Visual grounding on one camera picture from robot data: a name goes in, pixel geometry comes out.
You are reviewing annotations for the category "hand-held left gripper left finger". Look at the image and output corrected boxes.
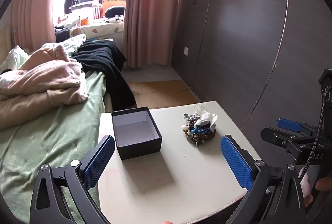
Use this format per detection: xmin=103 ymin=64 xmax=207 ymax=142
xmin=29 ymin=134 xmax=116 ymax=224

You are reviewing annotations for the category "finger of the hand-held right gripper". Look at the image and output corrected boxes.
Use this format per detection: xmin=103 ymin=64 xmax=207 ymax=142
xmin=276 ymin=118 xmax=320 ymax=136
xmin=261 ymin=127 xmax=295 ymax=149

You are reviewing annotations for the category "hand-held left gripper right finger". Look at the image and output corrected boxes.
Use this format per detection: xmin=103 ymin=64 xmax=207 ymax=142
xmin=220 ymin=135 xmax=307 ymax=224

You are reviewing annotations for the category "brown seed bead bracelet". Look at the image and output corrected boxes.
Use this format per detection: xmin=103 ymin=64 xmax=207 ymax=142
xmin=185 ymin=124 xmax=217 ymax=145

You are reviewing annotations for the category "black cardboard box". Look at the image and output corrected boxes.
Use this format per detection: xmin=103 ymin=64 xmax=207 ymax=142
xmin=111 ymin=107 xmax=163 ymax=160

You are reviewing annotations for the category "pile of mixed jewelry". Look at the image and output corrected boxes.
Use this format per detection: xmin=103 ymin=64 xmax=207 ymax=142
xmin=182 ymin=105 xmax=218 ymax=146

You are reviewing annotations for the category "person's right hand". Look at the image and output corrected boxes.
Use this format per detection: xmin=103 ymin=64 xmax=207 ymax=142
xmin=298 ymin=170 xmax=332 ymax=208

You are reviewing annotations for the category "crumpled white tissue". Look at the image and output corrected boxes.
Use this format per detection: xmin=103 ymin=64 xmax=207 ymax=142
xmin=194 ymin=105 xmax=218 ymax=132

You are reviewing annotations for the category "green bedsheet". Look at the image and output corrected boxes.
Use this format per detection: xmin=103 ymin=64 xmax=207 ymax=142
xmin=0 ymin=69 xmax=113 ymax=223

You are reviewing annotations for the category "flattened cardboard sheet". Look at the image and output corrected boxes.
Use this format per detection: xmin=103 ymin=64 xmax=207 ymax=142
xmin=128 ymin=80 xmax=201 ymax=110

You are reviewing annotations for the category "pink fleece blanket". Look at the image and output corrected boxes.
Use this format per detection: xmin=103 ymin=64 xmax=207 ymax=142
xmin=0 ymin=45 xmax=89 ymax=131

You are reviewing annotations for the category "black knit blanket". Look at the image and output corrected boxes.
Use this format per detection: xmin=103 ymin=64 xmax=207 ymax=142
xmin=70 ymin=40 xmax=137 ymax=108

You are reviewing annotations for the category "pale green quilt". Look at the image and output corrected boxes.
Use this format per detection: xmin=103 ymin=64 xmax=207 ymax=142
xmin=39 ymin=33 xmax=87 ymax=60

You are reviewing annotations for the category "white patterned cushion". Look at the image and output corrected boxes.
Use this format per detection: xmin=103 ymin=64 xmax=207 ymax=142
xmin=71 ymin=17 xmax=124 ymax=38

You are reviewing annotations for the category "beige padded headboard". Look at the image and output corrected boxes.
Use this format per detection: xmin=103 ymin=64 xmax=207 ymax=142
xmin=0 ymin=25 xmax=13 ymax=65

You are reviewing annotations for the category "pink curtain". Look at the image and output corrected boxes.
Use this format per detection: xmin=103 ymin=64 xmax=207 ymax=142
xmin=121 ymin=0 xmax=188 ymax=68
xmin=10 ymin=0 xmax=57 ymax=51

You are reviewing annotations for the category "orange box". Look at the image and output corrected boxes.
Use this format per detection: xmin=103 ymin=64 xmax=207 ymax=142
xmin=102 ymin=0 xmax=127 ymax=18

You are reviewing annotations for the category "grey braided cable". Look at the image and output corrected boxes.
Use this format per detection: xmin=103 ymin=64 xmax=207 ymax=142
xmin=298 ymin=98 xmax=326 ymax=179

